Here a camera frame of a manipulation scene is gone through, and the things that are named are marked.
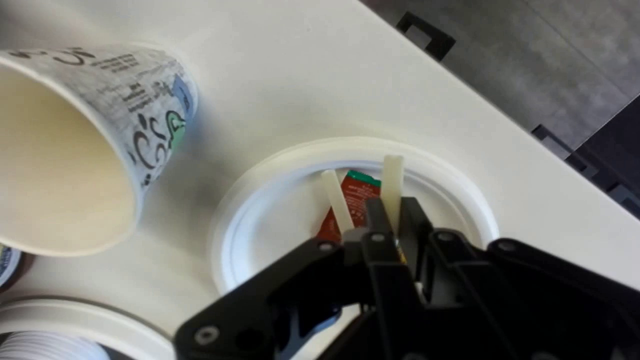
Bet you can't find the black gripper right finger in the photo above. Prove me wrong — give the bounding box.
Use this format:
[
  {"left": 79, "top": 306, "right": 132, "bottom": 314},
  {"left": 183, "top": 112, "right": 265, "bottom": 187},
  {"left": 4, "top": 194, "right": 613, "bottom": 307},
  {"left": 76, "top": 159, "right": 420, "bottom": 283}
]
[{"left": 398, "top": 196, "right": 640, "bottom": 360}]

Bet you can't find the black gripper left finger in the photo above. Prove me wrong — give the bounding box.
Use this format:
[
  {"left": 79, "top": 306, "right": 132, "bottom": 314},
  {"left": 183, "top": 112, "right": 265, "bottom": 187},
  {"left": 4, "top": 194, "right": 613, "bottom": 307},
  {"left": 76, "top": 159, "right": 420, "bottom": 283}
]
[{"left": 174, "top": 196, "right": 429, "bottom": 360}]

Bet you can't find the white plastic fork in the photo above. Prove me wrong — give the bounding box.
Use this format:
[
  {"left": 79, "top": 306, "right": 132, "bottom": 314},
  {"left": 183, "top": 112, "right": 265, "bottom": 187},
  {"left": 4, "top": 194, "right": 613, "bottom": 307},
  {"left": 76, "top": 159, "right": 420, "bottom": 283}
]
[{"left": 380, "top": 153, "right": 408, "bottom": 231}]

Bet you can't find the white paper plate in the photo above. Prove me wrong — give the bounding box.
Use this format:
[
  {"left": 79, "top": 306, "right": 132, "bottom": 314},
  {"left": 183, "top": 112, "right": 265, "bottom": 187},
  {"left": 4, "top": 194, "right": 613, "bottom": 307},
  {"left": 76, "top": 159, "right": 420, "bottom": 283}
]
[{"left": 209, "top": 136, "right": 502, "bottom": 316}]

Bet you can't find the white plate under lids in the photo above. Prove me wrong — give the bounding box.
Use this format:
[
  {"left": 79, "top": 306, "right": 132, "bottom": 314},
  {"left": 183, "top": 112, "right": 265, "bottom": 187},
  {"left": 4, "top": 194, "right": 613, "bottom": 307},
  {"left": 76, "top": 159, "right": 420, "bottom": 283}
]
[{"left": 0, "top": 296, "right": 176, "bottom": 360}]

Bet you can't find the printed cup with wide rim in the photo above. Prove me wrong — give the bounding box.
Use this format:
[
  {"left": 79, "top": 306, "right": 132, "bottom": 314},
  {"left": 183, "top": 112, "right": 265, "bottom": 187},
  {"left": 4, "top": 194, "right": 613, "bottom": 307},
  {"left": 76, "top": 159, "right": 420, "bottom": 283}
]
[{"left": 0, "top": 44, "right": 201, "bottom": 258}]

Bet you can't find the stack of white cup lids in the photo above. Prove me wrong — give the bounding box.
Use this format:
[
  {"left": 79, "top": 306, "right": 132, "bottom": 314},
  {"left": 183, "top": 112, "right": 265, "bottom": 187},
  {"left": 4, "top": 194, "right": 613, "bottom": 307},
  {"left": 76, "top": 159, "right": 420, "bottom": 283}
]
[{"left": 0, "top": 328, "right": 108, "bottom": 360}]

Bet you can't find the translucent white plastic utensil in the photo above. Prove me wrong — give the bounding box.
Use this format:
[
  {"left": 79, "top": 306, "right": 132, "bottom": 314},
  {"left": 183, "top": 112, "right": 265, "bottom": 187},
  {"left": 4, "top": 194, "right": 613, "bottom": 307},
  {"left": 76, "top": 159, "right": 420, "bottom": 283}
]
[{"left": 321, "top": 168, "right": 357, "bottom": 236}]

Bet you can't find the red ketchup sachet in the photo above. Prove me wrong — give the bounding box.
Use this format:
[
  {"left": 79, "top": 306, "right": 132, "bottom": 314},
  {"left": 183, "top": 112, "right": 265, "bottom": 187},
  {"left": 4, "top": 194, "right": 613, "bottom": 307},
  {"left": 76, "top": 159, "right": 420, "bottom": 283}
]
[{"left": 316, "top": 168, "right": 384, "bottom": 245}]

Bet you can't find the black stool frame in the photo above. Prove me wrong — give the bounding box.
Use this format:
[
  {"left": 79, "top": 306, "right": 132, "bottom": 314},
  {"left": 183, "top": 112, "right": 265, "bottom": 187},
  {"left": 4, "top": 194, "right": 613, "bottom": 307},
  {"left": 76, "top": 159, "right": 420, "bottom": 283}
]
[{"left": 394, "top": 10, "right": 458, "bottom": 61}]

